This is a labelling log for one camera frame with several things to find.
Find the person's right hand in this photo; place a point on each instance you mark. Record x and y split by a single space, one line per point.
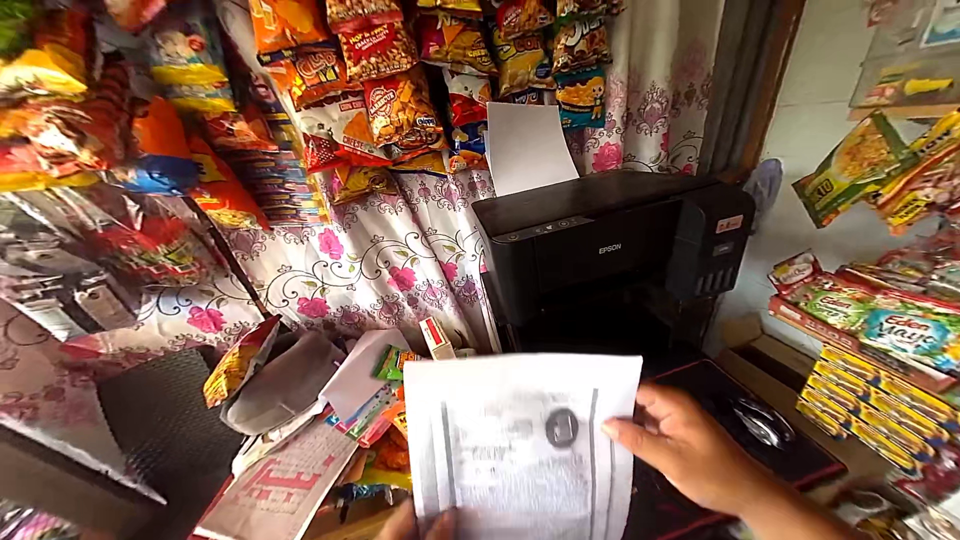
697 457

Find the person's left hand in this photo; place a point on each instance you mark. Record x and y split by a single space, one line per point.
403 526

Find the person's right fingers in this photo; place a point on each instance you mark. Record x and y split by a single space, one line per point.
660 399

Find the person's left thumb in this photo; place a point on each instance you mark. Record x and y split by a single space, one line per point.
441 525

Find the person's left fingers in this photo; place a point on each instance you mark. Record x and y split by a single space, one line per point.
399 522

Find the person's right thumb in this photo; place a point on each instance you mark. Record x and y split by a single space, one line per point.
636 439

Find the printed white paper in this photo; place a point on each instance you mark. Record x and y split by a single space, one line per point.
525 465

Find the person's right forearm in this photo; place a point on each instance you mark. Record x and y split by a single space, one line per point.
799 510

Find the black red-edged mouse pad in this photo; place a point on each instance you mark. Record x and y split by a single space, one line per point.
697 397

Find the pile of orange yellow packets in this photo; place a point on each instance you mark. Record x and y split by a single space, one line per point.
386 461

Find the black computer mouse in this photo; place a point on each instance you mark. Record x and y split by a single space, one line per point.
765 421

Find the open brown cardboard box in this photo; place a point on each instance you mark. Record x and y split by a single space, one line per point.
772 360

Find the paper with red letters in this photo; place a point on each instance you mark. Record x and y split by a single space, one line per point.
281 484

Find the plain white folded paper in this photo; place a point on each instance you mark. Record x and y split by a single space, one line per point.
364 375

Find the small green packet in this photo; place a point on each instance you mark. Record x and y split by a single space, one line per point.
391 364

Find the black printer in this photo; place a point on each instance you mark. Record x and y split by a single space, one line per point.
600 232

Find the small red white box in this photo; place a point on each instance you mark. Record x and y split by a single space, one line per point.
436 338

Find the stack of yellow boxes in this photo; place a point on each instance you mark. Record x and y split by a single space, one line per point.
874 409

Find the yellow red foil packet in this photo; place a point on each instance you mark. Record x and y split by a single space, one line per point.
238 364

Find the pile of green white sachets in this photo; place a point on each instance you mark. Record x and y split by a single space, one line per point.
870 311

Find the translucent plastic bag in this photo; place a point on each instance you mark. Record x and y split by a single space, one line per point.
763 191

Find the dark textured chair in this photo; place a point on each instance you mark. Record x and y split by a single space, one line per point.
165 427

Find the white floral curtain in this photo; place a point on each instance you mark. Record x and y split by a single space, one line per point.
390 262

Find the blank white paper sheet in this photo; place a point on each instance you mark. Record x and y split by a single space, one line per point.
529 150

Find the green yellow noodle packet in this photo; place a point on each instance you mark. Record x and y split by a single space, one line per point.
855 169

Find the hanging red yellow packets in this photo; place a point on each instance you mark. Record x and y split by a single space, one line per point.
926 180

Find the hanging strips of blue sachets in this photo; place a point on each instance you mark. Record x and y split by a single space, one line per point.
279 180

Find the hanging rows of snack packets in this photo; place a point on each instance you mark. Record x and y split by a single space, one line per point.
397 105

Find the hanging clear plastic bags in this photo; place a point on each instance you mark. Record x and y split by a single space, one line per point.
82 262

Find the clear plastic organizer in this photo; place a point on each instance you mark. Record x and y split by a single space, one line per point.
907 67

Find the hanging cluster of colourful packets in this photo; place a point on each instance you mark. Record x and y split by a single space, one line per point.
75 112

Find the dark wooden post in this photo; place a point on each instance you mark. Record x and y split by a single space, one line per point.
746 97

